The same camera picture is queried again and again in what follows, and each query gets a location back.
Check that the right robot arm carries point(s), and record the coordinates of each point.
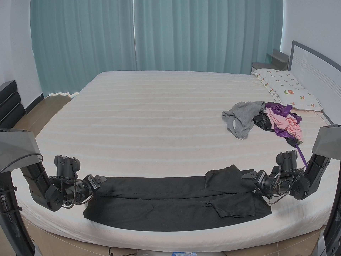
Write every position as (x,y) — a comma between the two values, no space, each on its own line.
(317,167)

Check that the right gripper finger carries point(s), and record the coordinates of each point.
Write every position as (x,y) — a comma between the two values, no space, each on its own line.
(250,175)

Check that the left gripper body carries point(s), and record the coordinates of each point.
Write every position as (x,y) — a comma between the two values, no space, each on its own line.
(93,183)

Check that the grey bedside table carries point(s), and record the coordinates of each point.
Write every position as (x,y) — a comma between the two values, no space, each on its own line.
(277,59)

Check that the pile of clothes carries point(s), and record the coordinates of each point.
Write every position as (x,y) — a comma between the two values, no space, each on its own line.
(287,123)

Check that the blue-green curtain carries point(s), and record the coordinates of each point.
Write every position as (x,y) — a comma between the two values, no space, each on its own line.
(207,25)
(85,36)

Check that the grey garment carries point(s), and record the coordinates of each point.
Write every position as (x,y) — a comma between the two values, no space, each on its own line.
(242,115)

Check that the black T-shirt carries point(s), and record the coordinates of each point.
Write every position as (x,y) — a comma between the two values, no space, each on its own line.
(159,212)

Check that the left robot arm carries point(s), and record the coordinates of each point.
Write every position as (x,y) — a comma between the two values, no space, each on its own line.
(34,175)

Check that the black chest of drawers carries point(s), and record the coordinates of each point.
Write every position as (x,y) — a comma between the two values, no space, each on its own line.
(9,103)

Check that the white printed pillow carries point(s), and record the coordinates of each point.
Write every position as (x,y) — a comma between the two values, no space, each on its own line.
(290,88)

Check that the bed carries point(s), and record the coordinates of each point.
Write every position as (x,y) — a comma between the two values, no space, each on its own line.
(146,116)

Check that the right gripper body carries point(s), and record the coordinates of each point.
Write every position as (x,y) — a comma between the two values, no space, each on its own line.
(262,181)

